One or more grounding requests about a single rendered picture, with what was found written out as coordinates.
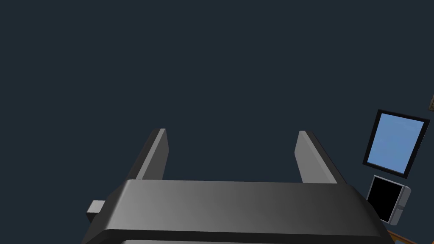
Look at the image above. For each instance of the black framed window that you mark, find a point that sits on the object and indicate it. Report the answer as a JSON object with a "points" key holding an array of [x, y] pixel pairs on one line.
{"points": [[395, 144]]}

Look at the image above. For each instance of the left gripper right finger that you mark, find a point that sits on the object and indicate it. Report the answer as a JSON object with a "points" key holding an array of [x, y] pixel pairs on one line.
{"points": [[313, 161]]}

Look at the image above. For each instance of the grey microwave with black door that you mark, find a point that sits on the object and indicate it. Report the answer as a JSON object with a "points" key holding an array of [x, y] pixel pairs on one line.
{"points": [[385, 200]]}

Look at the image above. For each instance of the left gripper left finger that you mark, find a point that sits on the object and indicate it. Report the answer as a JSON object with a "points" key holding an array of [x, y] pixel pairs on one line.
{"points": [[154, 157]]}

